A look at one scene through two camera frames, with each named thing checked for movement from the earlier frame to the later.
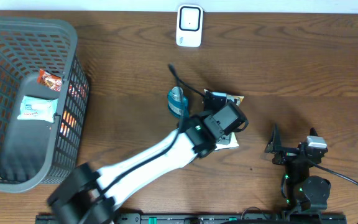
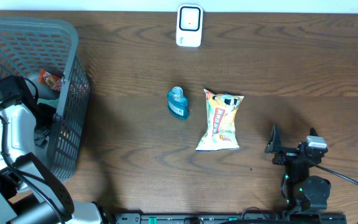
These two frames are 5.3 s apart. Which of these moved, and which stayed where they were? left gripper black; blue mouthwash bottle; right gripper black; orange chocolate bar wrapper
Moved: left gripper black
Stayed: right gripper black; blue mouthwash bottle; orange chocolate bar wrapper
